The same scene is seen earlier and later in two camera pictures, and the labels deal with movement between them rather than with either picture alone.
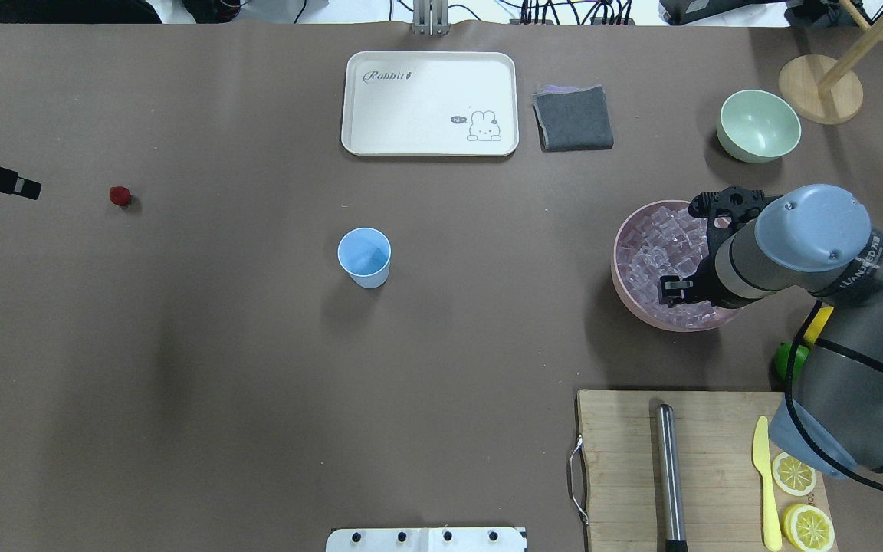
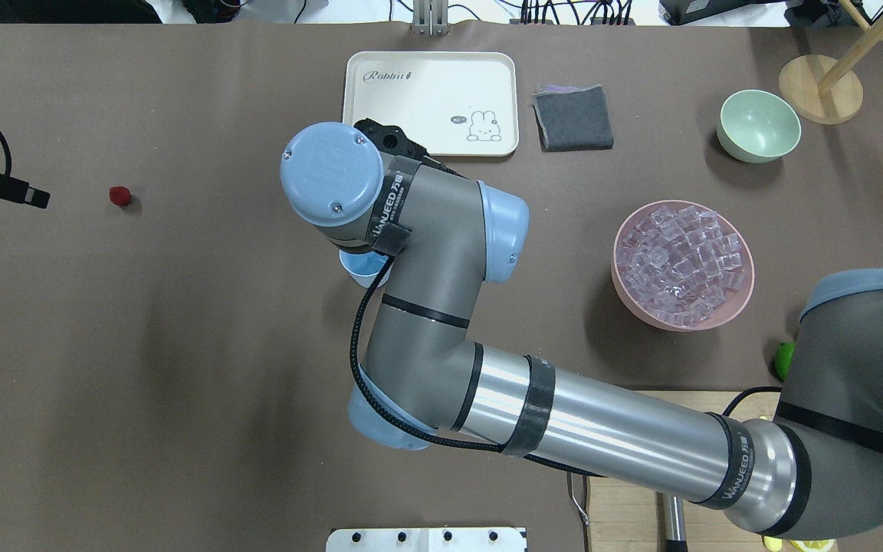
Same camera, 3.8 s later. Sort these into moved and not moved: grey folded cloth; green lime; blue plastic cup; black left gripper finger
Moved: black left gripper finger
Not moved: blue plastic cup; grey folded cloth; green lime
